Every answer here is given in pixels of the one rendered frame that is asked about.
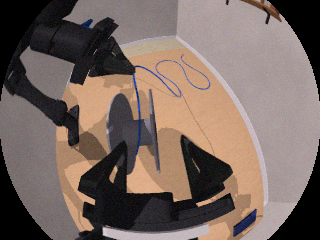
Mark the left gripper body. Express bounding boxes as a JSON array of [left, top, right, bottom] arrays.
[[49, 17, 118, 85]]

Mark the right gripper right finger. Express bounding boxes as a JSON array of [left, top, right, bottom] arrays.
[[180, 135, 233, 198]]

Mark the grey disc with black centre hole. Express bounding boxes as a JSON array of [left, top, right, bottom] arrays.
[[106, 89, 160, 175]]

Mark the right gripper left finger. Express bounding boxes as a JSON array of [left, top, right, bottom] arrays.
[[79, 140, 127, 193]]

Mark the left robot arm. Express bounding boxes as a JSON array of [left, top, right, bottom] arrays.
[[4, 0, 79, 146]]

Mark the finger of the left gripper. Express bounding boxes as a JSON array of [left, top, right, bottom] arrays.
[[94, 36, 136, 73], [88, 63, 133, 78]]

